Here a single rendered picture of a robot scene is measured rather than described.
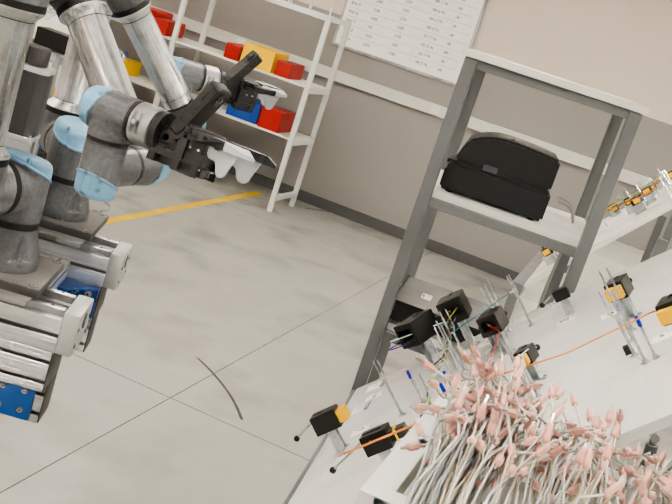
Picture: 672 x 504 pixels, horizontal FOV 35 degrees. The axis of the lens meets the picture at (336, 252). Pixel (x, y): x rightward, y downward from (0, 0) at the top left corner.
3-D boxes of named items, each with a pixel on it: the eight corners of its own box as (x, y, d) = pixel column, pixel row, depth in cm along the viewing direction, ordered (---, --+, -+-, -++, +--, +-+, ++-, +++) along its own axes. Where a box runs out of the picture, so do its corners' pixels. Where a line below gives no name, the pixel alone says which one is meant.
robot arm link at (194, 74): (153, 81, 280) (162, 50, 278) (191, 91, 286) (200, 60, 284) (162, 87, 273) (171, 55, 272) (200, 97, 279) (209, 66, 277)
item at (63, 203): (19, 208, 255) (29, 169, 253) (35, 196, 270) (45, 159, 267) (80, 226, 256) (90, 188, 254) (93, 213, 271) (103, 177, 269)
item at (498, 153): (436, 188, 294) (459, 122, 289) (442, 179, 316) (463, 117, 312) (540, 224, 291) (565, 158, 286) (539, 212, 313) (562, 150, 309)
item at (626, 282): (651, 300, 233) (633, 264, 232) (639, 318, 223) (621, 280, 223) (632, 307, 235) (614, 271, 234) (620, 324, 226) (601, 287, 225)
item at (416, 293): (383, 318, 301) (391, 297, 300) (400, 293, 335) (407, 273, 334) (493, 359, 297) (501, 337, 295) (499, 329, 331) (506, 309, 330)
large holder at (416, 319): (475, 343, 278) (451, 294, 277) (434, 373, 267) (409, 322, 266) (457, 347, 283) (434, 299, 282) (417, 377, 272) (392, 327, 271)
